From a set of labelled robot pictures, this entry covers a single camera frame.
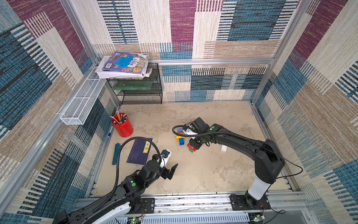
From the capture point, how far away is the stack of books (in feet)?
2.60

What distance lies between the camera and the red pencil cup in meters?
0.92

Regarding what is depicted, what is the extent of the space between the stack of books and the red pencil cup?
0.82 feet
